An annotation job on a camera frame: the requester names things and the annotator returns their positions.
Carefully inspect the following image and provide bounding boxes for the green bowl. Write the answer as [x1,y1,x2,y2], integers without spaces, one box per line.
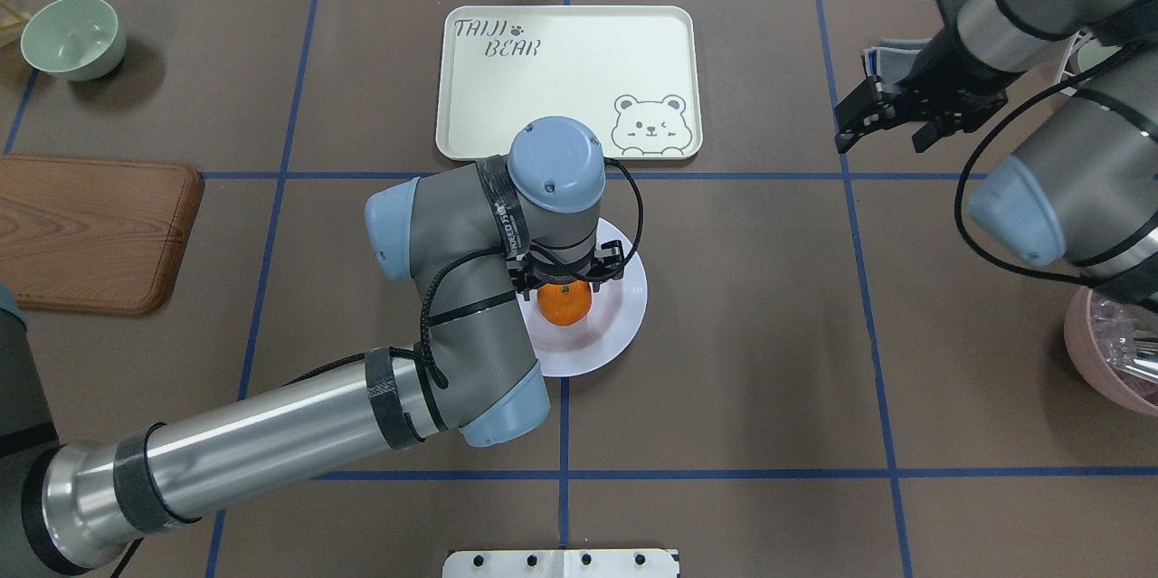
[20,0,129,82]

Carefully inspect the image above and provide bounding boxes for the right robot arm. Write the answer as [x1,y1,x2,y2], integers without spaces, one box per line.
[834,0,1157,310]

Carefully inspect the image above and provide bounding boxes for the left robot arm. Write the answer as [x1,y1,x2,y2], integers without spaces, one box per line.
[3,116,633,577]

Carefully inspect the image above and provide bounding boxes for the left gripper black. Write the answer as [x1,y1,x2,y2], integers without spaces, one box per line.
[516,239,626,297]

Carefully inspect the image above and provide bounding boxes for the orange mandarin fruit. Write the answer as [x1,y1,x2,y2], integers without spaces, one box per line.
[535,280,594,327]

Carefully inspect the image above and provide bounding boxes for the wooden mug rack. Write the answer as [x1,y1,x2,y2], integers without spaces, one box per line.
[1,0,32,49]

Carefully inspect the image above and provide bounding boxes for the white round plate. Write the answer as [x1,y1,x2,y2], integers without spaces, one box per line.
[516,255,648,376]

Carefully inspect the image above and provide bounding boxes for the white wire cup rack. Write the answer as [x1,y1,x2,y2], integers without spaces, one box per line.
[1055,31,1120,83]

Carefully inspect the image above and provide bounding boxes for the pink bowl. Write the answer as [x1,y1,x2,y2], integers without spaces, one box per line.
[1063,290,1155,418]

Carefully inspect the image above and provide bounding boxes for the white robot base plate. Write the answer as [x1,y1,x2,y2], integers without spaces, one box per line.
[441,548,682,577]

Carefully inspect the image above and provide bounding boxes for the clear ice cubes in bowl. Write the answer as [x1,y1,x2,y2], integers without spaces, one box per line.
[1089,293,1157,403]

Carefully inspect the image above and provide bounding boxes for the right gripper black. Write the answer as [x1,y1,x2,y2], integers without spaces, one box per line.
[834,24,1010,154]

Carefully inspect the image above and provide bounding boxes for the wooden cutting board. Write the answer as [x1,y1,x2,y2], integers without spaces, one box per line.
[1,154,205,316]

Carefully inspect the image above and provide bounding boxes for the cream bear print tray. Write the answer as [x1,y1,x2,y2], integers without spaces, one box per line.
[434,5,704,161]

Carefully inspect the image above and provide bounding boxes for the folded grey cloth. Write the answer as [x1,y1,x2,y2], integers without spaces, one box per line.
[862,38,931,95]

